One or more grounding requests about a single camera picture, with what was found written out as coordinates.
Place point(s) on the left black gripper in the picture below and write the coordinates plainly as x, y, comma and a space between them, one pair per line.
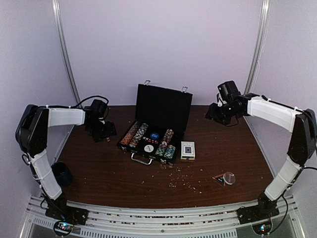
110, 131

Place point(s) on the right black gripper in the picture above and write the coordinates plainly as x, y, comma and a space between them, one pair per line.
212, 113

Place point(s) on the white playing card box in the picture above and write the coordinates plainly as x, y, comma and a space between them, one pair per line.
188, 151

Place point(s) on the white dealer button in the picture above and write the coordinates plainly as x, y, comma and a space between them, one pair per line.
149, 148

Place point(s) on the blue small blind button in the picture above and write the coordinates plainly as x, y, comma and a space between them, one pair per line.
154, 136

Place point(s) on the black poker set case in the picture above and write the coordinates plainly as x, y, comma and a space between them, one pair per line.
162, 109

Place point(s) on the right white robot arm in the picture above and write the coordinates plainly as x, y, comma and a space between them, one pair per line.
286, 135

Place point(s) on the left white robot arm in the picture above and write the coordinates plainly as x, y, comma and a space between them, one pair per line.
32, 136

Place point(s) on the orange chip row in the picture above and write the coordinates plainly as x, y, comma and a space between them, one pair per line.
129, 135

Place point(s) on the grey chip row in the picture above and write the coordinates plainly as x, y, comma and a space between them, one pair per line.
139, 134

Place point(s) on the red dice row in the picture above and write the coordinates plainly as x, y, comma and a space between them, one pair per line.
148, 140

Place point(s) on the dark blue mug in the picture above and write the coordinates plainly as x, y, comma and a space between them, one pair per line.
62, 174

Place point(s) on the right back chip row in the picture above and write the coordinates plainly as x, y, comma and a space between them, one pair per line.
168, 136

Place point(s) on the red black triangular card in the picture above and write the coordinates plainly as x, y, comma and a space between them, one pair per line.
220, 179

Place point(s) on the green blue chip row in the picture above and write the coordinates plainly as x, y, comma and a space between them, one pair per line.
161, 149

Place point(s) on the teal chip row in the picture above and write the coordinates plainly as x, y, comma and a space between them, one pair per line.
169, 153

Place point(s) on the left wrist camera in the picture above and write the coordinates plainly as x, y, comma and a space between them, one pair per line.
96, 110

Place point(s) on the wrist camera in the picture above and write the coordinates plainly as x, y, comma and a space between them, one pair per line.
96, 110
228, 91

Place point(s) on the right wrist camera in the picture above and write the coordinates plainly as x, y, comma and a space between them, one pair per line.
228, 91

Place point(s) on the right aluminium frame post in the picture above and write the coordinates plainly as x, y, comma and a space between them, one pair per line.
259, 47

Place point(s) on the aluminium frame post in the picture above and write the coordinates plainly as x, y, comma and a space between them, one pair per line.
64, 50
259, 47

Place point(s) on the front aluminium rail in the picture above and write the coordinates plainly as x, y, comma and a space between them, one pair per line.
219, 221

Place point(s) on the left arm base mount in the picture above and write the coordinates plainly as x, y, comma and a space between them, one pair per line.
59, 210

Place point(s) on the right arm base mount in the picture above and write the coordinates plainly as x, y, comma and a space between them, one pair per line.
257, 213

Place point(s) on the left aluminium frame post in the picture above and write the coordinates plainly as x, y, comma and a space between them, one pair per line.
64, 50

